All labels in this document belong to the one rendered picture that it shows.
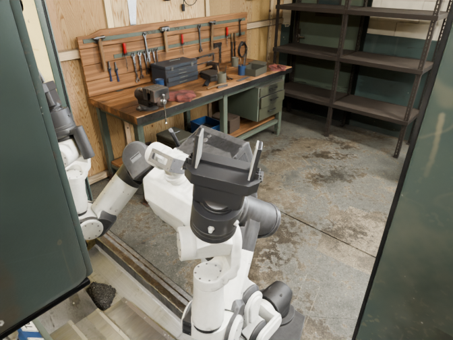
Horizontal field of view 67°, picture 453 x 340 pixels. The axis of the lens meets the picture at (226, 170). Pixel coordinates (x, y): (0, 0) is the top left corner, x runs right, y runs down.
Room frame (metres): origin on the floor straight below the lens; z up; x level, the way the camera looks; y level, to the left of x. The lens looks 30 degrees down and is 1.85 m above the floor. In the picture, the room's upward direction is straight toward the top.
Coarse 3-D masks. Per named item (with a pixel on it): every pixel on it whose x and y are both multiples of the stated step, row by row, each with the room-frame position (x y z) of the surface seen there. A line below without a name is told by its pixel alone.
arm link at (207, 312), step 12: (204, 300) 0.47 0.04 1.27; (216, 300) 0.47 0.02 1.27; (192, 312) 0.48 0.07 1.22; (204, 312) 0.46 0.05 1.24; (216, 312) 0.47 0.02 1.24; (228, 312) 0.52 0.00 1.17; (192, 324) 0.48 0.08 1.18; (204, 324) 0.46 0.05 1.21; (216, 324) 0.46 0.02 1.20; (192, 336) 0.48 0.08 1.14; (204, 336) 0.46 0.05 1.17; (216, 336) 0.46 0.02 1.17
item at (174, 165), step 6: (156, 150) 0.79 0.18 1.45; (150, 156) 0.79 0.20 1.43; (162, 156) 0.77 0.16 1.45; (168, 156) 0.76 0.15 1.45; (180, 156) 0.78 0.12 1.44; (186, 156) 0.79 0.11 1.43; (156, 162) 0.77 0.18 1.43; (168, 162) 0.75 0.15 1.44; (174, 162) 0.75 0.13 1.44; (180, 162) 0.76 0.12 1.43; (162, 168) 0.75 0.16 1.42; (168, 168) 0.74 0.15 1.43; (174, 168) 0.74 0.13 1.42; (180, 168) 0.76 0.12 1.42; (174, 174) 0.76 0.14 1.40; (180, 174) 0.77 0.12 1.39
